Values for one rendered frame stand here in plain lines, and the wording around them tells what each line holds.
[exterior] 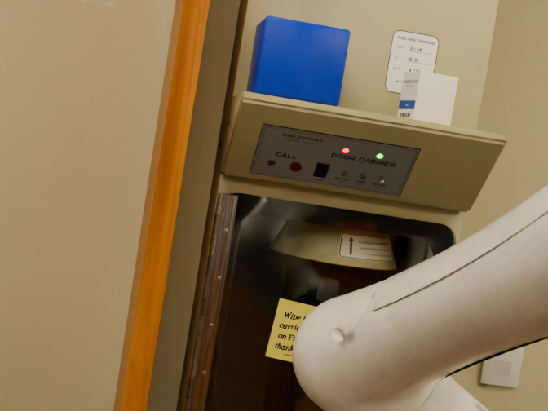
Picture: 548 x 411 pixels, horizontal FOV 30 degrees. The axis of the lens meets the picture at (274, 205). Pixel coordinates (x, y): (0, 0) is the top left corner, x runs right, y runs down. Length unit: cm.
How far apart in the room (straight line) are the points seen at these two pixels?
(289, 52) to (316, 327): 40
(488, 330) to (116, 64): 107
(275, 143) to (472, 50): 30
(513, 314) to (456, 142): 51
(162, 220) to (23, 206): 56
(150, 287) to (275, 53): 31
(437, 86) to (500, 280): 54
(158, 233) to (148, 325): 11
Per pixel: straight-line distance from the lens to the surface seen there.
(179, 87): 119
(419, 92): 124
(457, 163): 125
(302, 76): 119
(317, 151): 122
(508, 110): 182
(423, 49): 133
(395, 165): 125
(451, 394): 92
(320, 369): 88
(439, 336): 80
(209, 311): 129
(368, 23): 132
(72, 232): 172
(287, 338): 131
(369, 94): 131
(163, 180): 119
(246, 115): 119
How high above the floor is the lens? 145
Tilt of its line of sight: 3 degrees down
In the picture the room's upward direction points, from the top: 9 degrees clockwise
